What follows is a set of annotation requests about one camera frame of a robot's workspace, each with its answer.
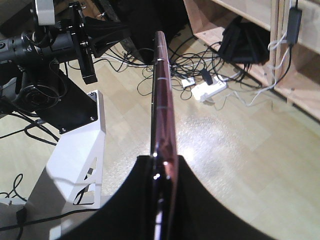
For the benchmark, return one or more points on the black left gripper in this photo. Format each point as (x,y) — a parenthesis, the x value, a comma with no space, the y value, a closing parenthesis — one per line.
(92,38)

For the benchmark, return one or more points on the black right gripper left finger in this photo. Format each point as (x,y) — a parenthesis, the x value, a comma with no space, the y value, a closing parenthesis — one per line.
(125,215)

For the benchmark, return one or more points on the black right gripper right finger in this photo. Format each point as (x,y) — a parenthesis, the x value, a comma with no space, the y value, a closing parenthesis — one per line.
(200,216)

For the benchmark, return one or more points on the black smartphone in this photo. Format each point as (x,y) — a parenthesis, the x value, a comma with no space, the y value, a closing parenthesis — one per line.
(163,147)

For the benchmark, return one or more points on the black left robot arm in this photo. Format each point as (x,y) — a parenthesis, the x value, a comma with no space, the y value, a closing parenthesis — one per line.
(35,51)

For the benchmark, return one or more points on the white power strip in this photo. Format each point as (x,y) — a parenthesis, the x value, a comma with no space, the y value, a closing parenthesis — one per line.
(203,91)

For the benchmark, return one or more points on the black bag under shelf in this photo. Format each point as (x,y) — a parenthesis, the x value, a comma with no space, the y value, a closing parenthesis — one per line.
(244,42)

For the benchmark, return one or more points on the wooden shelving unit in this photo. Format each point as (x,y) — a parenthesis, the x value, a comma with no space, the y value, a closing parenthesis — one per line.
(301,84)

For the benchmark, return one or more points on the black power adapter brick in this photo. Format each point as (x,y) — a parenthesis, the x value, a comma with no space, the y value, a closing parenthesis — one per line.
(293,25)

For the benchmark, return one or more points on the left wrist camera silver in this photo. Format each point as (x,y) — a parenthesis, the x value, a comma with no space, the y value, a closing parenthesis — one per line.
(43,12)

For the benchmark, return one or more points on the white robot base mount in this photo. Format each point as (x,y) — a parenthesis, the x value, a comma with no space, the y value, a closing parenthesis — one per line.
(71,181)

